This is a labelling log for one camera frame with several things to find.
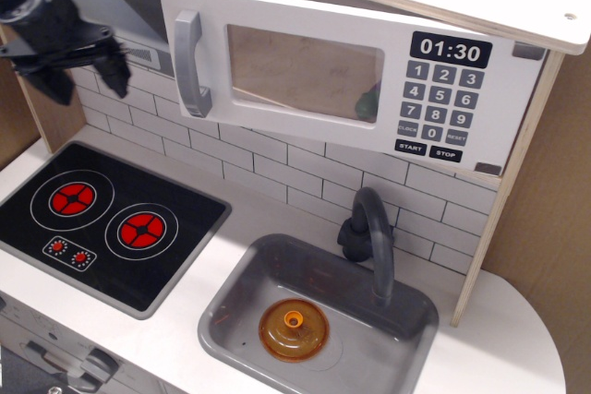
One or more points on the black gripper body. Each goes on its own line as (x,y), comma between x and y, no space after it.
(49,32)

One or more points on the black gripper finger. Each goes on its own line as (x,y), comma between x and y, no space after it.
(50,80)
(110,60)

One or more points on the white toy microwave door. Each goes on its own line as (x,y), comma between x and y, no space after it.
(297,67)

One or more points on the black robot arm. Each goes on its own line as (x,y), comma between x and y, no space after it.
(52,37)

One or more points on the black toy stovetop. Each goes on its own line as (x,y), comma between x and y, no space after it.
(110,229)

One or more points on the purple toy eggplant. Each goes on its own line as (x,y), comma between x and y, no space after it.
(367,105)

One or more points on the grey toy sink basin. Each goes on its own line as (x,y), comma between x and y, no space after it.
(372,348)

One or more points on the dark grey toy faucet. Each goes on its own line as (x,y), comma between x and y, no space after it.
(367,233)

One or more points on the orange transparent pot lid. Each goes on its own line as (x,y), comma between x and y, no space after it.
(293,330)

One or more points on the grey oven door handle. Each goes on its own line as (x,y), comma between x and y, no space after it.
(86,375)

